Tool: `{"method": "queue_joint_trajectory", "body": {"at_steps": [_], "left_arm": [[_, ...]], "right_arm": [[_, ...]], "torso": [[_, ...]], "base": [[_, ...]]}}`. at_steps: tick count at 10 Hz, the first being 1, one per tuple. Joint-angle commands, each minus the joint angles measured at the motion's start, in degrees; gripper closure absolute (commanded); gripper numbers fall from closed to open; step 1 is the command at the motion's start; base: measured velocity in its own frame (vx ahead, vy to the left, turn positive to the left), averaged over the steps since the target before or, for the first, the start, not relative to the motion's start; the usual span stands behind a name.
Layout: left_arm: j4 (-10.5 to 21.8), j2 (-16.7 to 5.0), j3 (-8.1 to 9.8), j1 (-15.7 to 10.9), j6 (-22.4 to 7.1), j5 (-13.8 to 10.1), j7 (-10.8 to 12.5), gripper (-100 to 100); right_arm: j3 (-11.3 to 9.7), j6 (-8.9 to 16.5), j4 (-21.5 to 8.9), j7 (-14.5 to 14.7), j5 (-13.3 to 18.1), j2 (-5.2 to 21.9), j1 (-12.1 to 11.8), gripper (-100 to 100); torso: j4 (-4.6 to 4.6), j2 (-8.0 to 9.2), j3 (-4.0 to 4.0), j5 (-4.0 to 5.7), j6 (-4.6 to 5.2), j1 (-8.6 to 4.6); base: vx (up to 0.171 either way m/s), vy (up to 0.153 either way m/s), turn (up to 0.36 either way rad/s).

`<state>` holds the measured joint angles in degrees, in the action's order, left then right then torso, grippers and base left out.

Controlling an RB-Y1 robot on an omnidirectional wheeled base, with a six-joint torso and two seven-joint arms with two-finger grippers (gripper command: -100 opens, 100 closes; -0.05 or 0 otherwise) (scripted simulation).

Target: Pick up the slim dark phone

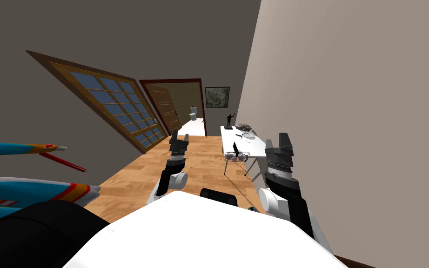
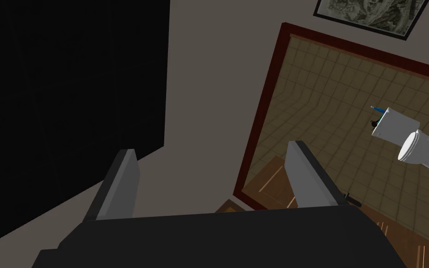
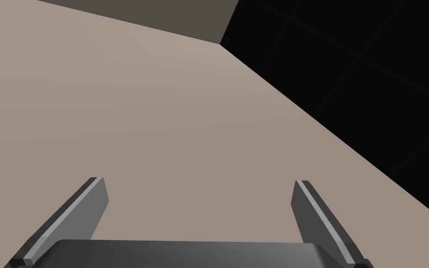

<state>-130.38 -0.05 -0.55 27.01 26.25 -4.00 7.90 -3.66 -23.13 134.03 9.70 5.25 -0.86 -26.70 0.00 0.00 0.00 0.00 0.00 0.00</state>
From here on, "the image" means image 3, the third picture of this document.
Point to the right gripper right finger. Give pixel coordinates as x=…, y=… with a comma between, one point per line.
x=315, y=219

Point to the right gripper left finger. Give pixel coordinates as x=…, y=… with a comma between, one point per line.
x=76, y=216

